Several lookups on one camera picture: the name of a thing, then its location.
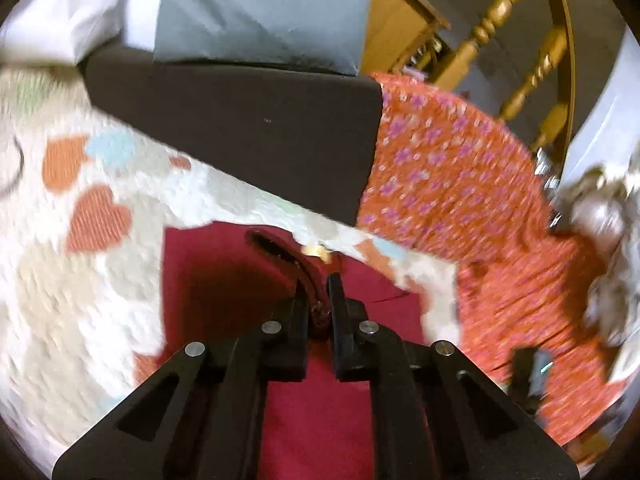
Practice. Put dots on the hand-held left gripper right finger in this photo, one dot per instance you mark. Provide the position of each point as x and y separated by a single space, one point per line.
338 322

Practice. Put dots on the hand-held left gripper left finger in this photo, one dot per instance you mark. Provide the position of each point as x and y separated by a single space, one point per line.
299 322

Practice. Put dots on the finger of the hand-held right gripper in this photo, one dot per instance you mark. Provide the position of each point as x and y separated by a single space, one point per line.
526 375

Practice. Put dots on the red garment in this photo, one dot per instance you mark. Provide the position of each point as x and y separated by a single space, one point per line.
210 280

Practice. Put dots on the grey crumpled cloth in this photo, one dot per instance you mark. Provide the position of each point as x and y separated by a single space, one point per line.
605 230

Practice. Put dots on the orange floral cloth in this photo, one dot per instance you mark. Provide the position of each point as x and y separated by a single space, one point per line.
450 185

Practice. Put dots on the black folded garment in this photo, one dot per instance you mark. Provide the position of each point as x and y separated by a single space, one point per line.
235 130

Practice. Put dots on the white heart-print fluffy blanket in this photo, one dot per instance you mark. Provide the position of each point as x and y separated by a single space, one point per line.
75 285

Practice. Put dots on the grey folded garment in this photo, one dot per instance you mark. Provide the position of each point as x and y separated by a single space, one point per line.
260 15

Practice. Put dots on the wooden cabinet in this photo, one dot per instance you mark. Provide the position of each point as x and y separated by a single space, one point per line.
395 15

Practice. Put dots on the wooden chair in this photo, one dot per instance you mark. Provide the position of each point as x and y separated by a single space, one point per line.
505 15

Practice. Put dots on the white cloth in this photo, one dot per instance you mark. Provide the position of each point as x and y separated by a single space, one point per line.
85 5

